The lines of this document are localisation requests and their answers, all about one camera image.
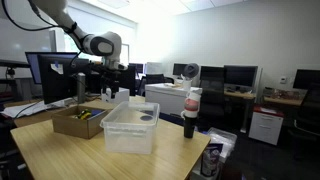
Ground clear plastic floor bin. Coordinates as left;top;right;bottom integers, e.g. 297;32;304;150
205;126;238;159

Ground clear plastic storage bin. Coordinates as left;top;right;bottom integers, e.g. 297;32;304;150
99;100;161;155

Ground monitor with blue screen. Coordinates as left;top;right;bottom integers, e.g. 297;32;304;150
25;51;79;85

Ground dark printed bag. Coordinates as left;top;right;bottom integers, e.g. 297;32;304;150
199;143;224;178

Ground brown cardboard box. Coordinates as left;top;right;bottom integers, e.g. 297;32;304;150
51;105;114;140

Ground small distant black monitor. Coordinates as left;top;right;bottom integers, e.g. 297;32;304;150
172;63;190;77

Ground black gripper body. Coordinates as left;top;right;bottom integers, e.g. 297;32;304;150
99;65;128;88

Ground black monitor behind cabinet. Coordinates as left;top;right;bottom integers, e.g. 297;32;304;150
119;64;137;97

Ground wooden office desk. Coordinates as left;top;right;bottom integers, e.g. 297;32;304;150
223;90;257;134

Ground black monitor with sticker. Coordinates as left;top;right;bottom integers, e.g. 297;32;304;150
37;53;92;105

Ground gray round lamp head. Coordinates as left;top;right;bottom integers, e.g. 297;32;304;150
183;62;200;80

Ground white papers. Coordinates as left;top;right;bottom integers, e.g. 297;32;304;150
0;99;66;119

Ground wide black wall-side monitor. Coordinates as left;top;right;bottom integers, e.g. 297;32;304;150
223;64;259;89

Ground desk clutter pile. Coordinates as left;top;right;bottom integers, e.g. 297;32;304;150
263;87;303;100

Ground gray cylindrical post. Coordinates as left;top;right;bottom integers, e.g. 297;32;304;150
76;72;87;104

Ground black mesh office chair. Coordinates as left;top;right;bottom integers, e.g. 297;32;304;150
288;84;320;141

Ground black monitor beside clutter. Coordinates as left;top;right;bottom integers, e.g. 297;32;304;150
292;68;320;90

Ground white cabinet with red top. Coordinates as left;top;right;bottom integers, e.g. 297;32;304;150
248;105;285;147

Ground white mug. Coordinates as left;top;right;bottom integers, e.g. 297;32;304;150
181;78;193;92

